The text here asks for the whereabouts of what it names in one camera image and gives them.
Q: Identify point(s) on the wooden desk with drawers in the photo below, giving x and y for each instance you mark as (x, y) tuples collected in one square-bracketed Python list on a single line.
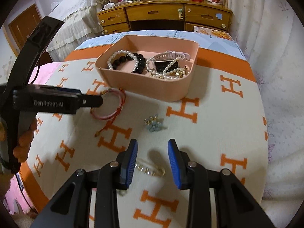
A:
[(165, 14)]

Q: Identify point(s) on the white patterned curtain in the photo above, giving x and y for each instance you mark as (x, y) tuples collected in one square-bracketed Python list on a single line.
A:
[(270, 35)]

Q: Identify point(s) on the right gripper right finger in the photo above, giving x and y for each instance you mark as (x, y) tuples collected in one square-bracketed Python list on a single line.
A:
[(235, 206)]

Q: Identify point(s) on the pink strap smart watch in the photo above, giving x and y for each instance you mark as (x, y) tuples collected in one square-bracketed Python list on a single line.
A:
[(168, 62)]

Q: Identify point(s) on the left hand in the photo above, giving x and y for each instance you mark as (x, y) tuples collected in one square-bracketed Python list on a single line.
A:
[(21, 151)]

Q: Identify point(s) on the colourful box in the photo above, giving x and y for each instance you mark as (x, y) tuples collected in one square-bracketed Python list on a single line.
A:
[(212, 32)]

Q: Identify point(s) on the pink jewelry tray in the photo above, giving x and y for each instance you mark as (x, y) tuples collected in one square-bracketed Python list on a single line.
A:
[(127, 64)]

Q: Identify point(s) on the orange H pattern blanket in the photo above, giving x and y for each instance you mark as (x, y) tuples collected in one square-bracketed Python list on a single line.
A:
[(220, 124)]

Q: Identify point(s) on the wooden door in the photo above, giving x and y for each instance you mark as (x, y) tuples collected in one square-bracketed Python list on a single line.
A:
[(24, 24)]

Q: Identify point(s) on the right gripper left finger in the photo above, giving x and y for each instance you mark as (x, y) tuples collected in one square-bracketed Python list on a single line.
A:
[(70, 206)]

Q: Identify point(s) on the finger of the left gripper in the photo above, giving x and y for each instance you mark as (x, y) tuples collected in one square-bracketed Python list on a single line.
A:
[(92, 101)]

